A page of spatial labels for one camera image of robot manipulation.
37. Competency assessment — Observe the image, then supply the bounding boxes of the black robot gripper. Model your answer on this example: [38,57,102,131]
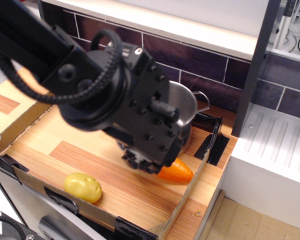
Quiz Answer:
[59,42,183,174]

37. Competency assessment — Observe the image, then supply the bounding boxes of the light wooden shelf ledge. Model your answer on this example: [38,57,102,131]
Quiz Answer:
[48,0,258,61]

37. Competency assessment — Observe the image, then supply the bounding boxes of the yellow plastic potato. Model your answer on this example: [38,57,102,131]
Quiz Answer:
[63,172,102,204]

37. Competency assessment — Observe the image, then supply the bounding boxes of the stainless steel pot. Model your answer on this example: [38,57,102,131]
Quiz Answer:
[168,81,211,155]

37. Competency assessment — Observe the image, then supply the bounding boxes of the orange plastic carrot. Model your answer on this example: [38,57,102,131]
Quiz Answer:
[157,158,194,183]

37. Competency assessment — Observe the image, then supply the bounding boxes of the cables in background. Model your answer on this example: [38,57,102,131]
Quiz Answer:
[281,0,300,56]

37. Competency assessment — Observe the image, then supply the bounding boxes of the white dish drainer sink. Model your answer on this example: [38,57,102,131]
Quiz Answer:
[222,105,300,229]

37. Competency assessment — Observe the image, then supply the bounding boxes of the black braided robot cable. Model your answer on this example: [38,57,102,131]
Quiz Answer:
[0,29,123,105]

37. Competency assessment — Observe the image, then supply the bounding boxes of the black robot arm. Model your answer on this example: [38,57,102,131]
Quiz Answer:
[0,0,183,174]

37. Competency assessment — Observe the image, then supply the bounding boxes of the dark grey vertical post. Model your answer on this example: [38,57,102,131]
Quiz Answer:
[231,0,281,137]

